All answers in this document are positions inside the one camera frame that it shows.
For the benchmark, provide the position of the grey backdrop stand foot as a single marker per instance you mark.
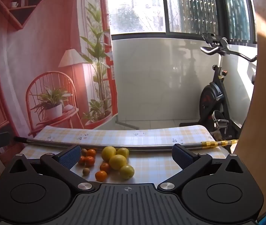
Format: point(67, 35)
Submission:
point(125, 124)

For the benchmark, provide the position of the yellow plaid floral tablecloth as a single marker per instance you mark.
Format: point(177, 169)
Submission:
point(147, 164)

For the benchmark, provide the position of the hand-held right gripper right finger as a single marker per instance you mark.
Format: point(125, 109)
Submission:
point(182, 157)

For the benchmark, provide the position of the wooden panel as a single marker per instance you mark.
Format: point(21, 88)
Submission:
point(264, 98)

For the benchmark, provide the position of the orange tangerine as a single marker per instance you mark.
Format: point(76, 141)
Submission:
point(90, 161)
point(101, 176)
point(81, 160)
point(91, 153)
point(105, 167)

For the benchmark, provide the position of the long metal pole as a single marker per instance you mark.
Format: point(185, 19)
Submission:
point(100, 144)

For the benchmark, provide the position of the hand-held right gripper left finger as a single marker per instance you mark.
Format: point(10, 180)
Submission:
point(69, 157)

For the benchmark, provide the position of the window with dark frame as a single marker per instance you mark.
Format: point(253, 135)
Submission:
point(135, 9)

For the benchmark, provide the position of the brown longan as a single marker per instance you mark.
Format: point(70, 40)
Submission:
point(84, 151)
point(86, 171)

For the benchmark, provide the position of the printed room backdrop cloth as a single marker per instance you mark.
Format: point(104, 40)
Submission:
point(41, 51)

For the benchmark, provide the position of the yellow lemon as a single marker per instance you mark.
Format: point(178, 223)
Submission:
point(127, 171)
point(118, 162)
point(123, 152)
point(108, 153)

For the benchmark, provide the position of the black exercise bike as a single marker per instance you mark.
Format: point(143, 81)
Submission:
point(211, 98)

